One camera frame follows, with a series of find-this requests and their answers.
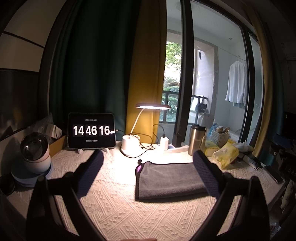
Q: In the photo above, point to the white hanging shirt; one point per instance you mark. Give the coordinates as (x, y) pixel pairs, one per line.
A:
(237, 85)

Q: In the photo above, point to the white desk lamp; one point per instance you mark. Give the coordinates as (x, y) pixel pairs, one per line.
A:
(140, 138)

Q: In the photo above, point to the yellow tissue pack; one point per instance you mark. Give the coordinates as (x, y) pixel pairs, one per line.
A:
(210, 148)
(226, 155)

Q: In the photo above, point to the yellow curtain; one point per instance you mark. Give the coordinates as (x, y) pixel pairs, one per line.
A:
(148, 60)

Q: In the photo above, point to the dark green curtain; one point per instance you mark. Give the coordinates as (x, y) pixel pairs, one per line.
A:
(92, 60)

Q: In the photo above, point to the stainless steel thermos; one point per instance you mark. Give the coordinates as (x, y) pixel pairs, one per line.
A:
(197, 139)

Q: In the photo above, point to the crumpled white plastic bag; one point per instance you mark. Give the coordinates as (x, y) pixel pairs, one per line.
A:
(243, 147)

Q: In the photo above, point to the black tablet showing clock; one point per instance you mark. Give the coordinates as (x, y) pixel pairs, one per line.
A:
(90, 131)

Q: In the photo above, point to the white power strip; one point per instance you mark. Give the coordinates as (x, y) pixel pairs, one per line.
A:
(171, 148)

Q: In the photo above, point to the purple and grey towel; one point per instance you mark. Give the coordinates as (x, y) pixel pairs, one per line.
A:
(167, 182)

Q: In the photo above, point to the white textured tablecloth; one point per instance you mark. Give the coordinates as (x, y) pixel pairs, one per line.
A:
(111, 205)

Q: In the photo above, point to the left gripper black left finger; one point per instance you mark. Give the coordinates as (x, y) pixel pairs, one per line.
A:
(82, 179)

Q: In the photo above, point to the white phone charger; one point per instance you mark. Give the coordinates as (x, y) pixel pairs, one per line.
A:
(164, 143)

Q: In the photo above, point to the brown cardboard box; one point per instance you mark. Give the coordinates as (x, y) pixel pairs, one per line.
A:
(58, 145)

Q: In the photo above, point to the white perforated basket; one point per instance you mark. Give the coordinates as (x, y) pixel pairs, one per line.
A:
(219, 139)

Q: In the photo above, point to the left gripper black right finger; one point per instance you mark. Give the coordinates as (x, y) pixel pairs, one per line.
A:
(213, 178)

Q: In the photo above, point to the white tablet stand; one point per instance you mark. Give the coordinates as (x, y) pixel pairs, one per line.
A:
(80, 151)

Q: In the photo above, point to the cat on balcony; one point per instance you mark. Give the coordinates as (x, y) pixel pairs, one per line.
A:
(201, 108)

